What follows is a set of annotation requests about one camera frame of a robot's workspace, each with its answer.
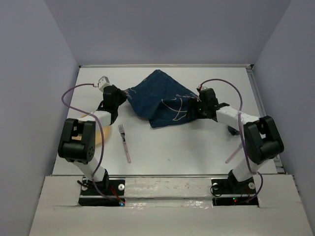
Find pink handled fork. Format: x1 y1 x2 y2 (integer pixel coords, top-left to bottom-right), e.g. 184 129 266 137
118 124 131 164

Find yellow plate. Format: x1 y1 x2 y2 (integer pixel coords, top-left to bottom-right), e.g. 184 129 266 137
79 111 111 146

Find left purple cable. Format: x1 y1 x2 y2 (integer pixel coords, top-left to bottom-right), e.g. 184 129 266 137
61 83 124 204

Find blue fish placemat cloth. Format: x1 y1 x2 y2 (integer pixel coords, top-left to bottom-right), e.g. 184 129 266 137
125 69 197 128

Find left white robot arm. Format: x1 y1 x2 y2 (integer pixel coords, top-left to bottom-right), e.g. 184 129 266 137
58 83 127 198

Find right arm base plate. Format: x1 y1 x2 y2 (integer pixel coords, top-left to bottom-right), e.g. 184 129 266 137
210 171 259 207

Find pink handled knife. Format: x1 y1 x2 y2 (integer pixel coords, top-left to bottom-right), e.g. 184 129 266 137
225 145 243 164

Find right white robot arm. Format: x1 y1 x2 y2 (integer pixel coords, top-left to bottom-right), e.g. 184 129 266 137
187 88 284 196

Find dark blue cup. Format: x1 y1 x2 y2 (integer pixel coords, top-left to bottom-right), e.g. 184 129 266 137
227 126 240 136

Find purple cable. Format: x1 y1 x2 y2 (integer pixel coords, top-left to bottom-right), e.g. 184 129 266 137
61 83 124 204
201 78 264 204

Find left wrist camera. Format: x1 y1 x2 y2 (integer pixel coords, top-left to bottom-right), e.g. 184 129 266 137
93 76 111 92

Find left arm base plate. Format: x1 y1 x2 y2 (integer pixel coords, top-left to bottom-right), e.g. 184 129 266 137
77 177 126 207

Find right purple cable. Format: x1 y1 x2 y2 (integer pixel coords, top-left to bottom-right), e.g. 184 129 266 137
201 78 264 204

